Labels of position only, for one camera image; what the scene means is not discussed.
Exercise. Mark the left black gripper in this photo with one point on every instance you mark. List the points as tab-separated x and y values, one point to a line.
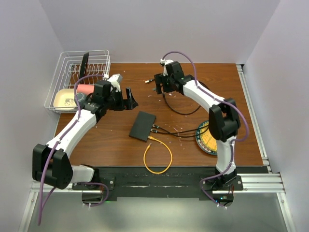
131	103

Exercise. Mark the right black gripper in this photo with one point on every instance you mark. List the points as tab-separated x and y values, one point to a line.
160	79

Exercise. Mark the black network switch box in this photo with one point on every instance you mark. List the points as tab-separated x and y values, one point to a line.
142	126

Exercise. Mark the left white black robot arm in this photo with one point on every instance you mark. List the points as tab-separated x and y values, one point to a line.
51	162

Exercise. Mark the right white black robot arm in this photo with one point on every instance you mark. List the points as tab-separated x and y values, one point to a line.
224	120

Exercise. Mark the pink cup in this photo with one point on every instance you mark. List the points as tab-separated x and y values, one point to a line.
85	89

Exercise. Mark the dark teal cup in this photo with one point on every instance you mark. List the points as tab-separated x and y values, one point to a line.
80	97

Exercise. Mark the black tablet in rack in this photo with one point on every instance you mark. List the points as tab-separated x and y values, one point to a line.
83	66

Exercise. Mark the cream square plate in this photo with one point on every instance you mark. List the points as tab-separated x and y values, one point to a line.
64	100

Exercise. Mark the round gold wafer plate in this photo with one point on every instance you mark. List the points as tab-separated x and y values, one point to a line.
205	140

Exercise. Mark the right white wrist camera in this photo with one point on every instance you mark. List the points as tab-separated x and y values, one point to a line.
164	63

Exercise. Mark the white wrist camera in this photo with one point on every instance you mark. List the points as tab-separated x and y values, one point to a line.
164	63
115	80

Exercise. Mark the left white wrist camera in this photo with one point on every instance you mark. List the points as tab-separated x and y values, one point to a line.
115	80

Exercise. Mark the white wire dish rack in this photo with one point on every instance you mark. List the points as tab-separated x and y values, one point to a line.
67	73

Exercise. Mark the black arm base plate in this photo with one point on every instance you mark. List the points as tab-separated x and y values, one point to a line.
176	182

